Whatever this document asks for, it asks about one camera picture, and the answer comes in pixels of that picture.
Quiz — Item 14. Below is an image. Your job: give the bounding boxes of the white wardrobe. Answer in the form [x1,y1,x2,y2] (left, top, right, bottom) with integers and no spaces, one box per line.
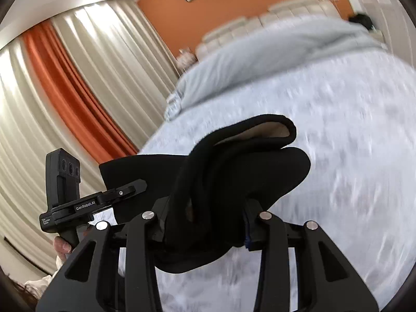
[349,0,415,66]

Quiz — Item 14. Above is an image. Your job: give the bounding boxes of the white flower decoration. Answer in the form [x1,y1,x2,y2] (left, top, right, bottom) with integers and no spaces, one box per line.
[176,48,197,72]

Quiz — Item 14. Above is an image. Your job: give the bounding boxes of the cream curtain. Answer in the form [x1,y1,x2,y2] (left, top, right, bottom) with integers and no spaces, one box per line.
[1,0,178,272]

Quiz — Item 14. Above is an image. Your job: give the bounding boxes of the grey duvet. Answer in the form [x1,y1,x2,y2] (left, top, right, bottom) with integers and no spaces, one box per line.
[164,16,385,121]

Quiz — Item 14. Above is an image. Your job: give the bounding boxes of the person's left hand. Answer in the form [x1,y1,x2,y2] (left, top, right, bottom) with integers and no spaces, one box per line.
[53,225,92,269]

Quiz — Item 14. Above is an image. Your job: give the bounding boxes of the black pants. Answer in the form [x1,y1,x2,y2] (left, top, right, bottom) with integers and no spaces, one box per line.
[99,114,311,273]

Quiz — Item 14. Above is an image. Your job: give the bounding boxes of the orange curtain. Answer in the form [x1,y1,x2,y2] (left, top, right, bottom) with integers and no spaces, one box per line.
[23,21,138,164]

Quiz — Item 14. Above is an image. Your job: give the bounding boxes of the cream padded headboard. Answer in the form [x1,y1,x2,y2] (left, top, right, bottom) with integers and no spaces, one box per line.
[194,0,341,61]

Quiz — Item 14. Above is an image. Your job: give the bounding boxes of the black item on nightstand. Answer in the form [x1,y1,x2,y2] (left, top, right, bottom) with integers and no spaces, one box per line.
[348,14,375,31]

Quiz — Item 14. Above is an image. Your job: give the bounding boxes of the bed with butterfly sheet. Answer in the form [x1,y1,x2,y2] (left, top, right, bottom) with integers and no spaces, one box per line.
[142,50,415,307]

